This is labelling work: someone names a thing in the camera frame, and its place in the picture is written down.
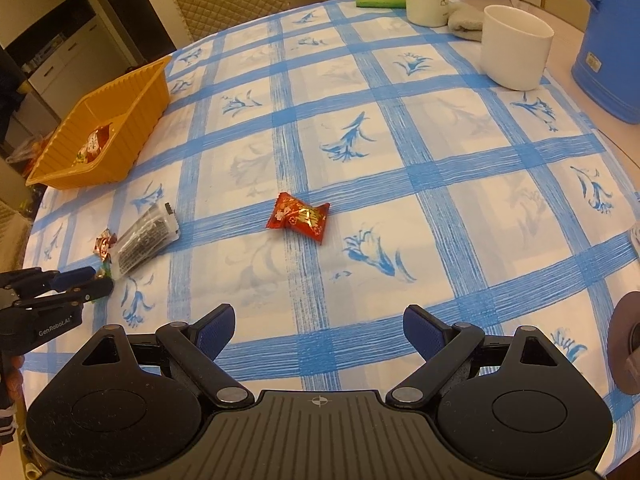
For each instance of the small red white candy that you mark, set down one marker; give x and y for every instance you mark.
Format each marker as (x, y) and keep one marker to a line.
(104, 244)

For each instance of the grey folded cloth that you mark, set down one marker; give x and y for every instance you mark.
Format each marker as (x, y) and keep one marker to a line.
(465, 22)

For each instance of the clear plastic bag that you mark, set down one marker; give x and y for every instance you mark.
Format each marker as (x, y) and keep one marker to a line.
(25, 152)

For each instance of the red candy with white label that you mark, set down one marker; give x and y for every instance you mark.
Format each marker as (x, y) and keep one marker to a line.
(95, 144)

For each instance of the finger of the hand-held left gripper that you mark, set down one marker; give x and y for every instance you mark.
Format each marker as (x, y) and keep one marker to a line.
(90, 290)
(75, 278)

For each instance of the blue plastic kettle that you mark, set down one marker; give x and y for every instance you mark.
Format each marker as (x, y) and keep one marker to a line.
(607, 60)

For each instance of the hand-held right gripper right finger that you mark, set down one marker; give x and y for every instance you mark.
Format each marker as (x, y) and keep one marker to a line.
(420, 332)

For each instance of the orange plastic tray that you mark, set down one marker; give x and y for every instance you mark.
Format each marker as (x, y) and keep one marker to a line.
(135, 110)

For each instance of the blue checked tablecloth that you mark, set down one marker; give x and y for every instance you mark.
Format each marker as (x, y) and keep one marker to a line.
(400, 200)

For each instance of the red candy with gold print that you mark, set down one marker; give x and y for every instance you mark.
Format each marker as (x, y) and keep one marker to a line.
(297, 217)

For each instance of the white mug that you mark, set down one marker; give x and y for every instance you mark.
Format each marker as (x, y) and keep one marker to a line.
(517, 50)

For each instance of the beige quilted chair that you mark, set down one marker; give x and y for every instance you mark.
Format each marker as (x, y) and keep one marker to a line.
(235, 5)
(12, 235)

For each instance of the white and dark cabinet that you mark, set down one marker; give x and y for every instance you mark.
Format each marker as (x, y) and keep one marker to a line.
(65, 35)

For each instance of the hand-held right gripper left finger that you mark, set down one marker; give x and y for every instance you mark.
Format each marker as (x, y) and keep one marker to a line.
(217, 330)

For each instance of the brown chair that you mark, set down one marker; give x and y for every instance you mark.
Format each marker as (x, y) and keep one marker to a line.
(627, 345)

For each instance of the dark silver snack packet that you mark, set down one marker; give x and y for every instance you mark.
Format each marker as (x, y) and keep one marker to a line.
(145, 240)

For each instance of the person's left hand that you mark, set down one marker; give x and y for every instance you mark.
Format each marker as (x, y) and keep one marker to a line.
(14, 380)

